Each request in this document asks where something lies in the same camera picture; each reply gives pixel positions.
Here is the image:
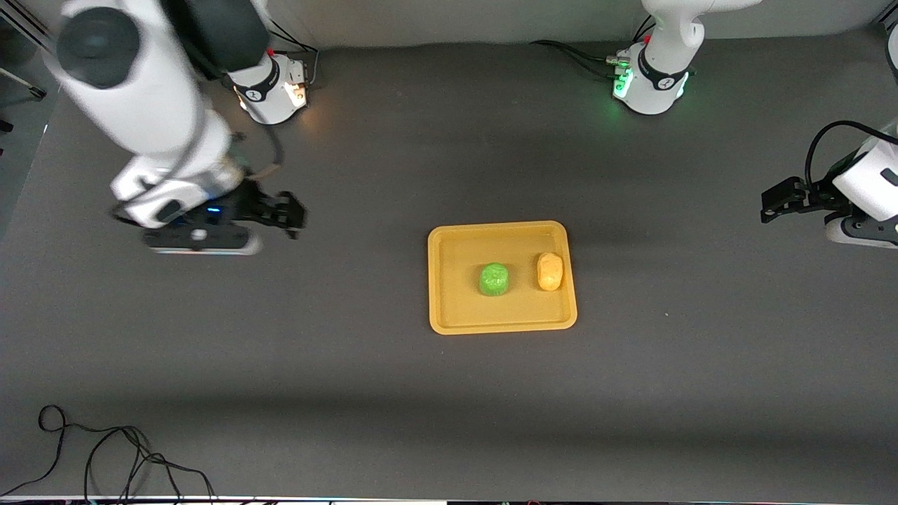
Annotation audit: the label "thin black loose cable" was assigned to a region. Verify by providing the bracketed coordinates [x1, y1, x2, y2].
[0, 405, 215, 503]

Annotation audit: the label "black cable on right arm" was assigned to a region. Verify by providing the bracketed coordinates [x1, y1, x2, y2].
[232, 123, 284, 184]

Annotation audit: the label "black cables at base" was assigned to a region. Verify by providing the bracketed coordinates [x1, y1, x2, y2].
[531, 15, 657, 79]
[263, 18, 320, 90]

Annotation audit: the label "green toy apple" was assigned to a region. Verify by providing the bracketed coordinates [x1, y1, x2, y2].
[478, 262, 511, 297]

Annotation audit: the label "black cables at left base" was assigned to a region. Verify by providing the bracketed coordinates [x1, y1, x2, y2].
[531, 15, 657, 79]

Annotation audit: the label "black cables at right base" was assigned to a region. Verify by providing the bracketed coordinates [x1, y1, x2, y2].
[263, 18, 320, 90]

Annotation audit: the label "yellow toy potato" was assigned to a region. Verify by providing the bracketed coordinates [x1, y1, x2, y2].
[537, 252, 564, 292]

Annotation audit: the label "yellow plastic tray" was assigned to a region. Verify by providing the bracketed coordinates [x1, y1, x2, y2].
[427, 220, 578, 335]

